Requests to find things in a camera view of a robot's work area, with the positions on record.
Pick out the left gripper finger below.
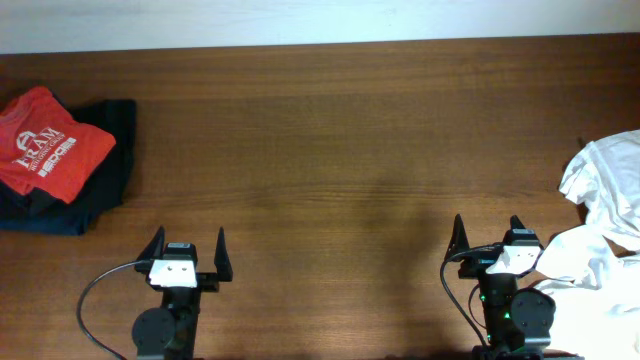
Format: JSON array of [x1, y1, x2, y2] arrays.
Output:
[[141, 226, 165, 260], [214, 227, 233, 280]]

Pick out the white t-shirt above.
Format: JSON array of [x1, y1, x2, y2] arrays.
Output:
[[536, 131, 639, 360]]

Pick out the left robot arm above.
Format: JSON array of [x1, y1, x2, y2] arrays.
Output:
[[131, 227, 233, 360]]

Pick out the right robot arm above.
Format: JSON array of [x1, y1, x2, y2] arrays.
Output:
[[440, 215, 556, 360]]

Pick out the folded dark navy garment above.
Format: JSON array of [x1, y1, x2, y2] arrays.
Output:
[[1, 99, 137, 236]]

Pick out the folded red printed t-shirt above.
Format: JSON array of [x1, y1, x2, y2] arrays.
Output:
[[1, 86, 116, 204]]

